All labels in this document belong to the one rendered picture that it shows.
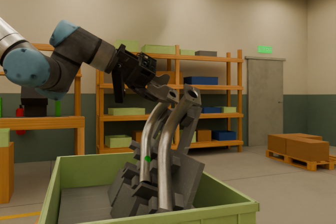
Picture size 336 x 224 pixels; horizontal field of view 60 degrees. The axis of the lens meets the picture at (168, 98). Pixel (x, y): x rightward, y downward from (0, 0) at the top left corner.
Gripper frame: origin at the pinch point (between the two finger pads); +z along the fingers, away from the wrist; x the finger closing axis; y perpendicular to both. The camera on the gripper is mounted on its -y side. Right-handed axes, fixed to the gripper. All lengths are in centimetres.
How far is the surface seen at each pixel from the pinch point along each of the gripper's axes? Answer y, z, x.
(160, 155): 0.5, -2.1, -22.8
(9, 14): -292, -144, 423
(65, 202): -40.1, -10.6, -18.0
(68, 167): -45.9, -12.1, -1.7
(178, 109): 9.1, -3.1, -15.6
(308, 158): -137, 366, 234
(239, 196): 6.9, 14.6, -30.8
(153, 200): -1.3, -2.5, -33.5
